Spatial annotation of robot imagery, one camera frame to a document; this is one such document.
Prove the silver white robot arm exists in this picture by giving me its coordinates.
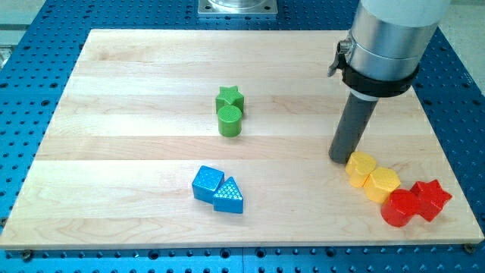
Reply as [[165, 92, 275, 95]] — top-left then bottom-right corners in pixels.
[[346, 0, 450, 81]]

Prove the green star block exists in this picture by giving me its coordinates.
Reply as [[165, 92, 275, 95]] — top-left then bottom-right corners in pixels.
[[215, 86, 245, 113]]

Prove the red star block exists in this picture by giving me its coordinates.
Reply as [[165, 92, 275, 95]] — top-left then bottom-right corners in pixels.
[[410, 180, 452, 222]]

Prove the green cylinder block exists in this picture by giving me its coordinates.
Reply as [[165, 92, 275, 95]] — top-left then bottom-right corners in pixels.
[[217, 105, 243, 137]]

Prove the blue cube block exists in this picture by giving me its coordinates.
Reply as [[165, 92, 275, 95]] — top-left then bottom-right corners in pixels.
[[192, 165, 224, 203]]

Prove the blue triangle block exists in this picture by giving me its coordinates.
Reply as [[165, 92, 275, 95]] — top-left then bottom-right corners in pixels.
[[212, 177, 244, 214]]

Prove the light wooden board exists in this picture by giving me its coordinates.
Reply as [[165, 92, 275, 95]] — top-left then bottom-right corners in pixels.
[[1, 30, 483, 249]]

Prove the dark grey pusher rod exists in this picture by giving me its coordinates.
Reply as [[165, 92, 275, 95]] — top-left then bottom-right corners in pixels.
[[329, 93, 378, 164]]

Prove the yellow heart block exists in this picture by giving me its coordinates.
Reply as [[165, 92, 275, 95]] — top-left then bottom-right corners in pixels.
[[345, 151, 377, 188]]

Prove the yellow hexagon block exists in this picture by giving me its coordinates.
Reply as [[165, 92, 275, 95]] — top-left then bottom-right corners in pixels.
[[364, 167, 401, 203]]

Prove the red cylinder block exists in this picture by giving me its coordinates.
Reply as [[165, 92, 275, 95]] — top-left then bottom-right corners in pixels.
[[380, 189, 420, 228]]

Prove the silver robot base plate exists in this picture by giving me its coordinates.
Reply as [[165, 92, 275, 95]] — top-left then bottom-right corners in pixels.
[[197, 0, 278, 17]]

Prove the black clamp ring with lever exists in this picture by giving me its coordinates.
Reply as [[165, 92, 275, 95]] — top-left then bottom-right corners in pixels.
[[327, 38, 421, 99]]

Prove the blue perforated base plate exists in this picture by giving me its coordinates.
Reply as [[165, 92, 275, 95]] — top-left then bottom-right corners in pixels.
[[1, 0, 484, 272]]

